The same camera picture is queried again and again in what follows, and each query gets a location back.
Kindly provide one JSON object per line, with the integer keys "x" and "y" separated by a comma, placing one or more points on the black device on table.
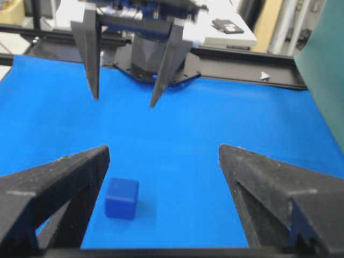
{"x": 226, "y": 26}

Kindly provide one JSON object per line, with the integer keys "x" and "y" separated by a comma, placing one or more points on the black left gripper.
{"x": 151, "y": 17}

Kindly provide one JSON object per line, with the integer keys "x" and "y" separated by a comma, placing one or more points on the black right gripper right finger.
{"x": 281, "y": 205}

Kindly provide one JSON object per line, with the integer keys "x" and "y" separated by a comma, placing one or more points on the blue table mat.
{"x": 172, "y": 150}

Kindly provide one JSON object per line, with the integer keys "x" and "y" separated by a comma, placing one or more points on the blue block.
{"x": 121, "y": 198}

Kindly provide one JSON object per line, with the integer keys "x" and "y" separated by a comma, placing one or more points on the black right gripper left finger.
{"x": 49, "y": 206}

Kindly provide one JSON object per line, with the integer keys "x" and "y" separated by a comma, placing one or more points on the green backdrop sheet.
{"x": 320, "y": 64}

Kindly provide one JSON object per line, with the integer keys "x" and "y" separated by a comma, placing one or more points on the black aluminium frame rail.
{"x": 244, "y": 66}

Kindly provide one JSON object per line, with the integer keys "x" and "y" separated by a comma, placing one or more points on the white side table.
{"x": 200, "y": 32}

